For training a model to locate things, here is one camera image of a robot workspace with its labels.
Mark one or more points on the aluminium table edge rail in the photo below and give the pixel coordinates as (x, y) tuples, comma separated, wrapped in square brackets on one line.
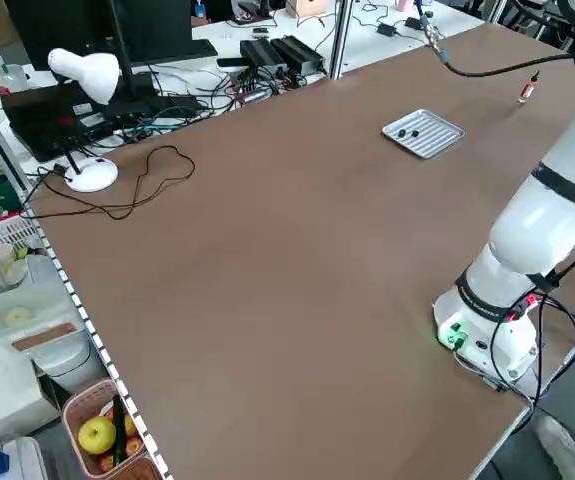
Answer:
[(92, 330)]

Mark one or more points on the silver ribbed metal tray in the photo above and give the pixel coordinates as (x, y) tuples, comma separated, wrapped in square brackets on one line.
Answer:
[(424, 135)]

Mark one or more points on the black monitor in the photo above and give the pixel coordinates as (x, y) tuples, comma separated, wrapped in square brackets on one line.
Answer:
[(92, 25)]

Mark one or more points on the clear plastic container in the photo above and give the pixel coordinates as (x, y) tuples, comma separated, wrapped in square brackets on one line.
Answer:
[(27, 300)]

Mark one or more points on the yellow green apple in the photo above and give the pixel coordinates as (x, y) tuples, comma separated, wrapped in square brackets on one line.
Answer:
[(96, 435)]

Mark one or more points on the pink plastic basket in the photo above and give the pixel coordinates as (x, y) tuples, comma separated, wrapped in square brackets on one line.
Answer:
[(69, 415)]

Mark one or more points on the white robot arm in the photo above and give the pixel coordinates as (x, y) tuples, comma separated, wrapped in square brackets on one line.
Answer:
[(532, 225)]

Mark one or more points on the black ribbed power supply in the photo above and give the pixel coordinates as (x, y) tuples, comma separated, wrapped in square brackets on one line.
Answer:
[(299, 52), (262, 55)]

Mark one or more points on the black power adapter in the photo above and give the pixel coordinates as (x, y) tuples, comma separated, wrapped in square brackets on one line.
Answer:
[(387, 29)]

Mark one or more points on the black laptop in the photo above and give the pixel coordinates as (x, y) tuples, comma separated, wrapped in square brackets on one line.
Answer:
[(32, 125)]

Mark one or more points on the white plastic basket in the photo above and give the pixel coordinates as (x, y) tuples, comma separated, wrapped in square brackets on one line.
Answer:
[(7, 232)]

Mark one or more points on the aluminium frame post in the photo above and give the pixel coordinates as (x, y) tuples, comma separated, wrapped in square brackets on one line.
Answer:
[(341, 40)]

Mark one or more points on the person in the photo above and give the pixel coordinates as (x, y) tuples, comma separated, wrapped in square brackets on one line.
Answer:
[(562, 440)]

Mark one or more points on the small oil bottle red label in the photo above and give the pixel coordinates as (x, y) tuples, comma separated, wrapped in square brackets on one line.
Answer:
[(528, 91)]

